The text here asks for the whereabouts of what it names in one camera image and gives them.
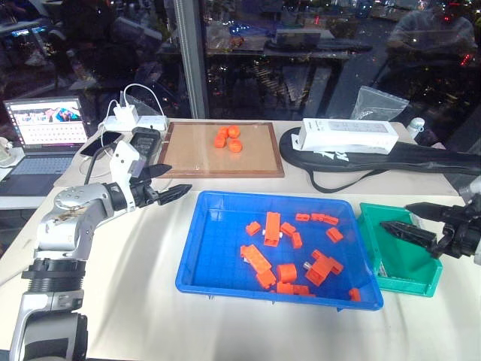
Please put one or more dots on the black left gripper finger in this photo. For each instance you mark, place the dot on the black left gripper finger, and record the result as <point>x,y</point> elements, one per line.
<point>156,171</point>
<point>174,192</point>

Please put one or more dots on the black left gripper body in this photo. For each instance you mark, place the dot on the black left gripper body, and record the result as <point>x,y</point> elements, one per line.
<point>144,193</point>

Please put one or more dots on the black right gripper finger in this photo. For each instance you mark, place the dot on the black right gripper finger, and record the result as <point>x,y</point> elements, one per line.
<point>411,235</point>
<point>430,212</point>

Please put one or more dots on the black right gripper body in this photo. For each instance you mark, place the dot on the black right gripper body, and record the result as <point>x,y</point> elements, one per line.
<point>460,235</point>

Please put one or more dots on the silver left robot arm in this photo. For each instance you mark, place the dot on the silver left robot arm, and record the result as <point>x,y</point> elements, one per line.
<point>67,225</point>

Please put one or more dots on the green plastic bin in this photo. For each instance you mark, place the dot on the green plastic bin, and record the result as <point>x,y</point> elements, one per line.
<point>398,263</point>

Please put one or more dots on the long white box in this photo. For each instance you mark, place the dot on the long white box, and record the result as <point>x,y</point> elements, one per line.
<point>347,135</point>

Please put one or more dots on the black power adapter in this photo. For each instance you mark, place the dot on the black power adapter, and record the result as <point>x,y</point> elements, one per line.
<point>144,141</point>

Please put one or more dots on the wooden framed brown board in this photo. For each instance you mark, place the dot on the wooden framed brown board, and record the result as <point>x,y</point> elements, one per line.
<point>195,154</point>

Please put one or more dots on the white power strip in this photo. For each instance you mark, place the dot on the white power strip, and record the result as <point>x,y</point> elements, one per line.
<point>150,122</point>

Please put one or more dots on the black smartphone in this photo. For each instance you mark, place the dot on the black smartphone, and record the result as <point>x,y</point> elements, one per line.
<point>100,143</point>

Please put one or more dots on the white charger plug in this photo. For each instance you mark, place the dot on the white charger plug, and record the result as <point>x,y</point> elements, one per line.
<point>126,114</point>

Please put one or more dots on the small orange block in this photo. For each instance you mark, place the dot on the small orange block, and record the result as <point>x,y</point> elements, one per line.
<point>331,220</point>
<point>285,288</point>
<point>318,216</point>
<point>288,228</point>
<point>354,295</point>
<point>253,228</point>
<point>301,290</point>
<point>297,240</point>
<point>334,234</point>
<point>301,216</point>

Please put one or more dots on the white bottle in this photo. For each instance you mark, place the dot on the white bottle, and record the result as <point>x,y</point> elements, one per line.
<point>416,128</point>

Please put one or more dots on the blue plastic tray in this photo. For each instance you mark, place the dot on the blue plastic tray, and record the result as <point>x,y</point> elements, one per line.
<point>225,270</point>

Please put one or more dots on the orange plastic bracket part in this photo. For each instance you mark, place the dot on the orange plastic bracket part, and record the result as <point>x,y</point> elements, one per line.
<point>321,270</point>

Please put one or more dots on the long orange block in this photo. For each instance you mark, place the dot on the long orange block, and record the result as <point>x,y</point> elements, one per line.
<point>272,227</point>
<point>256,258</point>

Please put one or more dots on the white table cloth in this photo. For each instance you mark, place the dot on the white table cloth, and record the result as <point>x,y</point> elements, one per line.
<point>131,301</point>

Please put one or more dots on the open laptop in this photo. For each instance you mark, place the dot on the open laptop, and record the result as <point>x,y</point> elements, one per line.
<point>41,150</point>

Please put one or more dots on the clear plastic zip bag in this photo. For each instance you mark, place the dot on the clear plastic zip bag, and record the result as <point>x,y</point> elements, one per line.
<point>379,103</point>

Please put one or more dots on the grey window mullion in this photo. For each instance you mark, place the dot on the grey window mullion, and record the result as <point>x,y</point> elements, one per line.
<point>192,56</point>

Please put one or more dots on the orange plastic cylinder part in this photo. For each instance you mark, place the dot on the orange plastic cylinder part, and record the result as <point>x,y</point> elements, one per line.
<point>286,272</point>

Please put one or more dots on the small white object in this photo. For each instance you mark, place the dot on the small white object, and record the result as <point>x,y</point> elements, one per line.
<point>4,152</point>

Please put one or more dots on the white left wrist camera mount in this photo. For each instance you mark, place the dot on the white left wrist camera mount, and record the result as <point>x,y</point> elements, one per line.
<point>124,159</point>

